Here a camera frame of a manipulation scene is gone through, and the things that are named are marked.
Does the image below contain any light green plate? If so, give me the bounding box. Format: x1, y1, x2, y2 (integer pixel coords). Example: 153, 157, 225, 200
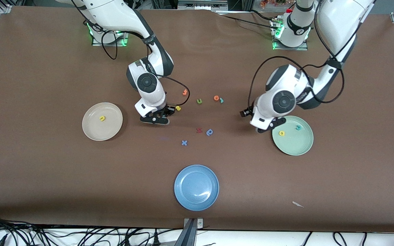
272, 115, 314, 156

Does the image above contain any beige brown plate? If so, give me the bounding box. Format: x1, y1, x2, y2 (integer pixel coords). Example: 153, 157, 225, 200
82, 102, 123, 141

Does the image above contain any blue plate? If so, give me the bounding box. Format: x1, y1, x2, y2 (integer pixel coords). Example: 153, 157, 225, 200
174, 165, 220, 211

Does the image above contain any grey equipment box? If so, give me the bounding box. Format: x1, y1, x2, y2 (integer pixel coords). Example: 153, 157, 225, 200
178, 0, 229, 11

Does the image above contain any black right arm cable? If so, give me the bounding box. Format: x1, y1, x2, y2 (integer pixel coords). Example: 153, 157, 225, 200
70, 0, 189, 107

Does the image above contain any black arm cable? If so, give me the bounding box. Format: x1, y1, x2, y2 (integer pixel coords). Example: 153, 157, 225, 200
70, 0, 189, 107
248, 0, 377, 111

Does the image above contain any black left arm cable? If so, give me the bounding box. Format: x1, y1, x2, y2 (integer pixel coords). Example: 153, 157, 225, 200
248, 0, 377, 111

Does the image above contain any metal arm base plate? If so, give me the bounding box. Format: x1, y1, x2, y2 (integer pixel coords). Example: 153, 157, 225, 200
88, 20, 129, 46
272, 19, 308, 51

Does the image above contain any black cable on table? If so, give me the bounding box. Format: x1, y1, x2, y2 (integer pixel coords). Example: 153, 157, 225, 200
250, 10, 273, 20
222, 15, 277, 30

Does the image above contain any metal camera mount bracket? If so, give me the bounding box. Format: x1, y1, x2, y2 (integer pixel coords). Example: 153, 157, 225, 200
175, 218, 203, 246

